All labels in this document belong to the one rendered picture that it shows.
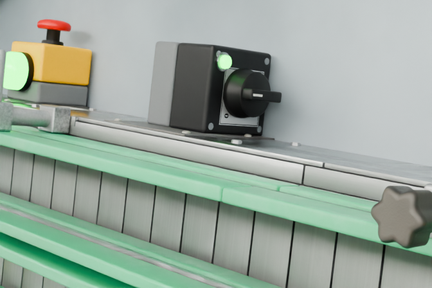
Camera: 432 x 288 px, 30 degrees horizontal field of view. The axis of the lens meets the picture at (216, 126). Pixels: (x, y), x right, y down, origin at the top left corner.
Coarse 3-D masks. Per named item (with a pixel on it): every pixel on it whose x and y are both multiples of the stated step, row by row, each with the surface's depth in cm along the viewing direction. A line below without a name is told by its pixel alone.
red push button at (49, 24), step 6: (42, 24) 94; (48, 24) 94; (54, 24) 94; (60, 24) 94; (66, 24) 95; (48, 30) 96; (54, 30) 95; (60, 30) 96; (66, 30) 95; (48, 36) 96; (54, 36) 95
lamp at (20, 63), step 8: (8, 56) 92; (16, 56) 92; (24, 56) 92; (8, 64) 91; (16, 64) 91; (24, 64) 92; (32, 64) 92; (8, 72) 91; (16, 72) 91; (24, 72) 92; (32, 72) 92; (8, 80) 91; (16, 80) 91; (24, 80) 92; (8, 88) 92; (16, 88) 93; (24, 88) 93
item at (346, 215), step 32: (32, 128) 80; (64, 160) 63; (96, 160) 60; (128, 160) 60; (160, 160) 63; (192, 192) 53; (224, 192) 51; (256, 192) 50; (288, 192) 54; (320, 192) 54; (320, 224) 45; (352, 224) 44
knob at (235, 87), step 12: (240, 72) 72; (252, 72) 72; (228, 84) 72; (240, 84) 71; (252, 84) 71; (264, 84) 72; (228, 96) 71; (240, 96) 71; (252, 96) 70; (264, 96) 71; (276, 96) 72; (228, 108) 72; (240, 108) 71; (252, 108) 72; (264, 108) 73
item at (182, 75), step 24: (168, 48) 75; (192, 48) 72; (216, 48) 71; (168, 72) 74; (192, 72) 72; (216, 72) 71; (264, 72) 76; (168, 96) 74; (192, 96) 72; (216, 96) 71; (168, 120) 74; (192, 120) 72; (216, 120) 72; (240, 120) 74
